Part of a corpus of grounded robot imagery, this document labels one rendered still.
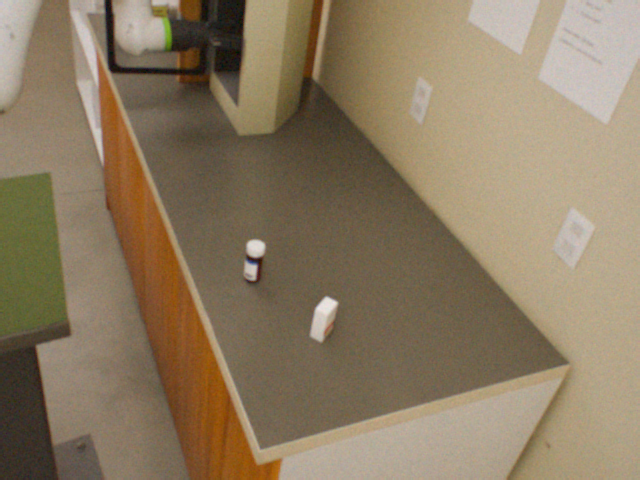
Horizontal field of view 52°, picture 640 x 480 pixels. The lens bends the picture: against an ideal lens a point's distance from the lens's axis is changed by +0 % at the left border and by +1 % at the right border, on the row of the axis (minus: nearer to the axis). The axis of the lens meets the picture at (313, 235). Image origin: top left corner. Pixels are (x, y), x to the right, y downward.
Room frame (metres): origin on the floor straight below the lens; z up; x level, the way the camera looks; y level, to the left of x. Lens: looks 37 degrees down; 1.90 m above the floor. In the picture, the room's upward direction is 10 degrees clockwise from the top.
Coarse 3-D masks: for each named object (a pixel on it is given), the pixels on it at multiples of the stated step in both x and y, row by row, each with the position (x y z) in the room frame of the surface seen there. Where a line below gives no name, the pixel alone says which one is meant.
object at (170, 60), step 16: (160, 0) 1.91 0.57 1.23; (176, 0) 1.93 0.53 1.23; (192, 0) 1.94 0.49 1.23; (160, 16) 1.91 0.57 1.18; (192, 16) 1.95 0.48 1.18; (128, 64) 1.88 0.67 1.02; (144, 64) 1.89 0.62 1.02; (160, 64) 1.91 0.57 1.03; (176, 64) 1.93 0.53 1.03; (192, 64) 1.95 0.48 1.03
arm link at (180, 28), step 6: (180, 12) 1.75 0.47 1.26; (168, 18) 1.74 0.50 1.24; (174, 18) 1.75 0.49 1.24; (180, 18) 1.75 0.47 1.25; (174, 24) 1.72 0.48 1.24; (180, 24) 1.73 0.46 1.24; (186, 24) 1.74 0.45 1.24; (174, 30) 1.71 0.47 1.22; (180, 30) 1.72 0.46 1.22; (186, 30) 1.72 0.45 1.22; (174, 36) 1.70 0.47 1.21; (180, 36) 1.71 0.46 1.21; (186, 36) 1.72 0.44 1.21; (174, 42) 1.70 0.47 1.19; (180, 42) 1.71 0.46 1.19; (186, 42) 1.72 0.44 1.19; (174, 48) 1.71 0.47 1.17; (180, 48) 1.71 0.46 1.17; (186, 48) 1.72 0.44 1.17
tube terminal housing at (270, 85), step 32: (256, 0) 1.71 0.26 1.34; (288, 0) 1.76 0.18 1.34; (256, 32) 1.72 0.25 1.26; (288, 32) 1.78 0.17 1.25; (256, 64) 1.72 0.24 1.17; (288, 64) 1.81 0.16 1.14; (224, 96) 1.84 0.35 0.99; (256, 96) 1.72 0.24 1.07; (288, 96) 1.84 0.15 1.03; (256, 128) 1.73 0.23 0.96
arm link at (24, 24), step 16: (0, 0) 1.08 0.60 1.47; (16, 0) 1.10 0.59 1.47; (32, 0) 1.14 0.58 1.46; (0, 16) 1.05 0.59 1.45; (16, 16) 1.07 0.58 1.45; (32, 16) 1.12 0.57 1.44; (0, 32) 1.02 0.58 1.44; (16, 32) 1.05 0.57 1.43; (32, 32) 1.10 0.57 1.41; (0, 48) 0.99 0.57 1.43; (16, 48) 1.02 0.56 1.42; (0, 64) 0.96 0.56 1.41; (16, 64) 1.00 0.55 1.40; (0, 80) 0.95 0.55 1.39; (16, 80) 0.97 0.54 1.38; (0, 96) 0.94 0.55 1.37; (16, 96) 0.97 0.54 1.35; (0, 112) 0.95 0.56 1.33
